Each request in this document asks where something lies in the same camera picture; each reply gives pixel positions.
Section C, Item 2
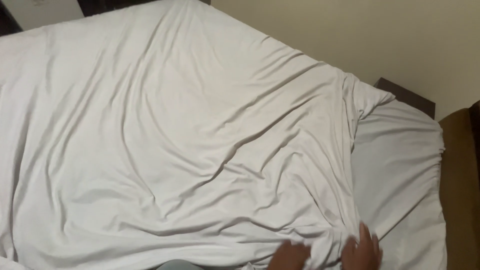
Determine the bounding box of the person's left hand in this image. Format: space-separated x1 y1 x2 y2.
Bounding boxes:
268 240 313 270

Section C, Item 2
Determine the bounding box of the person's right hand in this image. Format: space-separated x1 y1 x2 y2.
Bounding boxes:
341 221 383 270

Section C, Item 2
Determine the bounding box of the person's grey clothing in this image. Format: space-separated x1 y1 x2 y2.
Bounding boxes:
155 260 205 270

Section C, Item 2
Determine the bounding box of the mattress with white fitted sheet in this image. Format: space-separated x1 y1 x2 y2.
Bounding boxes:
350 99 448 270

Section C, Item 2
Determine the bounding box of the white top bed sheet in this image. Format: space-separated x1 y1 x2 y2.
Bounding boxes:
0 0 396 270

